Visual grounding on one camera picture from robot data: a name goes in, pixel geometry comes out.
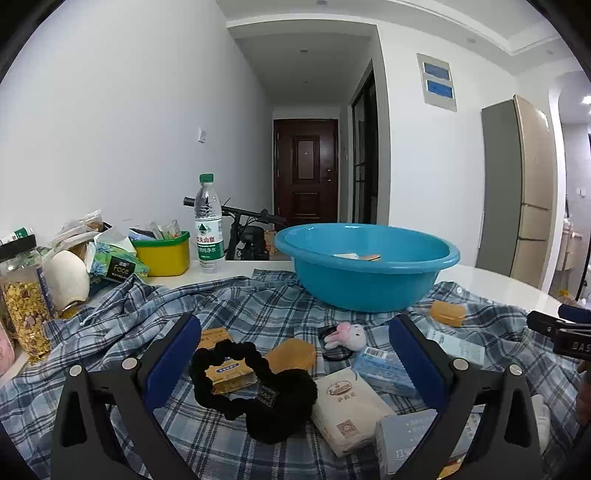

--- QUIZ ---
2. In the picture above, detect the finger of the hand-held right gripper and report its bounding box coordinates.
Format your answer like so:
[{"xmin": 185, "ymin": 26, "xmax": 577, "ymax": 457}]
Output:
[
  {"xmin": 526, "ymin": 310, "xmax": 591, "ymax": 335},
  {"xmin": 558, "ymin": 303, "xmax": 591, "ymax": 324}
]

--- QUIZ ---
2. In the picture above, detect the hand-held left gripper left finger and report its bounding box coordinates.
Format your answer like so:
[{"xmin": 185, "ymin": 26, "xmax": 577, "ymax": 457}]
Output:
[{"xmin": 50, "ymin": 311, "xmax": 202, "ymax": 480}]

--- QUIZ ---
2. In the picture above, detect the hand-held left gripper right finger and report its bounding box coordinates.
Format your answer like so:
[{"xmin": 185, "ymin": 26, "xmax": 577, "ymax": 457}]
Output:
[{"xmin": 388, "ymin": 314, "xmax": 543, "ymax": 480}]

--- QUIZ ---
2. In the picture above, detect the blue small box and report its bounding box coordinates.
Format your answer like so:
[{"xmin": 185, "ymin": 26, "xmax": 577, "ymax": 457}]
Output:
[{"xmin": 353, "ymin": 346, "xmax": 419, "ymax": 398}]

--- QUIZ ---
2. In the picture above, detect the white packet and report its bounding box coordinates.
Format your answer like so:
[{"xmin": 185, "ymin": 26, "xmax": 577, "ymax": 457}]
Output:
[{"xmin": 425, "ymin": 327, "xmax": 485, "ymax": 370}]

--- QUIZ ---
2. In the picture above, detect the grey-blue cardboard box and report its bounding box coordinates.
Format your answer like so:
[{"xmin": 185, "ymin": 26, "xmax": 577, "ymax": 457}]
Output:
[{"xmin": 374, "ymin": 406, "xmax": 485, "ymax": 480}]

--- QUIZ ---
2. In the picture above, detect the white tissue pack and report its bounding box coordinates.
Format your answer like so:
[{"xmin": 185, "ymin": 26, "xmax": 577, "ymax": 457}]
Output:
[{"xmin": 310, "ymin": 367, "xmax": 398, "ymax": 459}]

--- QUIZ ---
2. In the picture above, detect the blue plastic basin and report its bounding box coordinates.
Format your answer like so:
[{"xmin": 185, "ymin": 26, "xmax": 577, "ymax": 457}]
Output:
[{"xmin": 274, "ymin": 223, "xmax": 461, "ymax": 313}]

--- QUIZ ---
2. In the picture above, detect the black fluffy scrunchie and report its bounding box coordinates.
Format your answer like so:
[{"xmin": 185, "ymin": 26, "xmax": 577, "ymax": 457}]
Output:
[{"xmin": 190, "ymin": 340, "xmax": 318, "ymax": 445}]

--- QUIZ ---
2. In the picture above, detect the person's right hand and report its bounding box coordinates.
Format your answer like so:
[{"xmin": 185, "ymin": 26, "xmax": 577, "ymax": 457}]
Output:
[{"xmin": 575, "ymin": 357, "xmax": 591, "ymax": 430}]

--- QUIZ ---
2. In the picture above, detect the flat yellow box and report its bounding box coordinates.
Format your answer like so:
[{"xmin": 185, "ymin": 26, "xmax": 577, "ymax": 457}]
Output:
[{"xmin": 198, "ymin": 328, "xmax": 236, "ymax": 352}]

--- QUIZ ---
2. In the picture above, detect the small yellow box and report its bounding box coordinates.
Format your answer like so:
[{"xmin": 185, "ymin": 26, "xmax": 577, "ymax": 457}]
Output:
[{"xmin": 203, "ymin": 361, "xmax": 259, "ymax": 395}]

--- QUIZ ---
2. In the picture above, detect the orange soap box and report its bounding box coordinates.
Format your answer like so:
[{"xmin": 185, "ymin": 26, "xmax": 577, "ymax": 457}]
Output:
[
  {"xmin": 429, "ymin": 300, "xmax": 467, "ymax": 328},
  {"xmin": 265, "ymin": 338, "xmax": 318, "ymax": 376}
]

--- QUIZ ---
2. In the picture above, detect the yellow plastic container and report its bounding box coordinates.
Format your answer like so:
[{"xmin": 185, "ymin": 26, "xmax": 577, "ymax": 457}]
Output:
[{"xmin": 129, "ymin": 230, "xmax": 191, "ymax": 277}]

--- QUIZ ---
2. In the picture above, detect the blue plaid cloth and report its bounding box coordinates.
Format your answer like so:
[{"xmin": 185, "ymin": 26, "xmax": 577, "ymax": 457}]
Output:
[{"xmin": 0, "ymin": 268, "xmax": 591, "ymax": 480}]

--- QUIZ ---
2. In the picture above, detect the green tissue box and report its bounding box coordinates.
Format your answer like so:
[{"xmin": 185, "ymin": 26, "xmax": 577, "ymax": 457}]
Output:
[{"xmin": 85, "ymin": 229, "xmax": 151, "ymax": 284}]

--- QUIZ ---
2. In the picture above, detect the white rounded jar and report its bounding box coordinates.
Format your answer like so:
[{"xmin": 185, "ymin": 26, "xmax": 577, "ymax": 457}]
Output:
[{"xmin": 44, "ymin": 249, "xmax": 90, "ymax": 315}]

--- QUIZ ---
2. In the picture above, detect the bunch of small sachets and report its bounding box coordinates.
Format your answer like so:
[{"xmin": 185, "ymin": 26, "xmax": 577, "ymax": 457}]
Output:
[{"xmin": 129, "ymin": 220, "xmax": 183, "ymax": 241}]

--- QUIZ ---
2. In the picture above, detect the clear water bottle green cap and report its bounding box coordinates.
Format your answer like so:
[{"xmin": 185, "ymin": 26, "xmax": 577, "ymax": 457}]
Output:
[{"xmin": 194, "ymin": 173, "xmax": 225, "ymax": 274}]

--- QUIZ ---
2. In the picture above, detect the beige refrigerator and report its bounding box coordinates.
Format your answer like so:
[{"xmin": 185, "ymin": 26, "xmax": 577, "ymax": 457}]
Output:
[{"xmin": 475, "ymin": 95, "xmax": 557, "ymax": 289}]

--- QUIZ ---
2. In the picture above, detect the black electric scooter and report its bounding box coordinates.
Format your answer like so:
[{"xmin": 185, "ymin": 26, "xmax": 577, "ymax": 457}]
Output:
[{"xmin": 183, "ymin": 197, "xmax": 287, "ymax": 261}]

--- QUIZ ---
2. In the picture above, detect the cereal jar black lid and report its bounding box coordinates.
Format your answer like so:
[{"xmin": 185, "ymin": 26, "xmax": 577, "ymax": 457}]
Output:
[{"xmin": 0, "ymin": 235, "xmax": 58, "ymax": 365}]

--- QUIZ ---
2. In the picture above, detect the clear snack bag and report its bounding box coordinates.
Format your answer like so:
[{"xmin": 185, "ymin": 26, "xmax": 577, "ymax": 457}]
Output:
[{"xmin": 51, "ymin": 210, "xmax": 114, "ymax": 259}]

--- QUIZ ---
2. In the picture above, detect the pink packet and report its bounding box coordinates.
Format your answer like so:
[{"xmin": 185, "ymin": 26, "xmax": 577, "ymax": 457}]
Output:
[{"xmin": 0, "ymin": 318, "xmax": 19, "ymax": 376}]

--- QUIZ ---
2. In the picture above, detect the green and white box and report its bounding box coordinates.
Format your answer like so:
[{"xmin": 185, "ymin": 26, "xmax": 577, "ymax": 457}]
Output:
[{"xmin": 0, "ymin": 226, "xmax": 37, "ymax": 247}]

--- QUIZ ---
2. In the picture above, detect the black framed glass door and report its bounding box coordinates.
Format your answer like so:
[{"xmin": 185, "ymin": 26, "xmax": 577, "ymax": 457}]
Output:
[{"xmin": 351, "ymin": 60, "xmax": 379, "ymax": 227}]

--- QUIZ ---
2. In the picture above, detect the dark brown door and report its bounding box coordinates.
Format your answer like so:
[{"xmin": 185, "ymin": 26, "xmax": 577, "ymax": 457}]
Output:
[{"xmin": 273, "ymin": 119, "xmax": 339, "ymax": 222}]

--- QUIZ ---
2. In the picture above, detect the white bunny hair tie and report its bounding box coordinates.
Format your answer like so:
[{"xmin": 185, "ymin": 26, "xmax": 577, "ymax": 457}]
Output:
[{"xmin": 318, "ymin": 322, "xmax": 368, "ymax": 362}]

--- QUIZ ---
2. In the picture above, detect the grey wall panel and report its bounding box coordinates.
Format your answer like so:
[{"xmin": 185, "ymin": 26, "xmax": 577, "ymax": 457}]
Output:
[{"xmin": 417, "ymin": 52, "xmax": 458, "ymax": 112}]

